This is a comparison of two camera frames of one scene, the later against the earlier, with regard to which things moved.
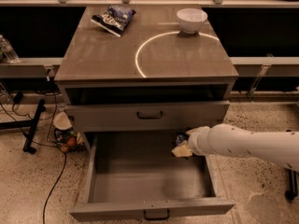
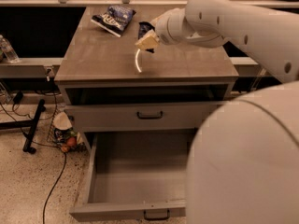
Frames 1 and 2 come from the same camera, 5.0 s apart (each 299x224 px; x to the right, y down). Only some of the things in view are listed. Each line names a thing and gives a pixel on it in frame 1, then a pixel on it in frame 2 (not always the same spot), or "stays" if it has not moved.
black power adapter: x=18 y=98 stays
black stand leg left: x=31 y=124 stays
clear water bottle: x=8 y=51 stays
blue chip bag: x=115 y=21 stays
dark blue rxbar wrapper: x=179 y=138 → x=144 y=27
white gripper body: x=197 y=141 → x=164 y=28
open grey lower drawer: x=135 y=173 stays
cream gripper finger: x=192 y=132 → x=157 y=20
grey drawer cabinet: x=150 y=77 stays
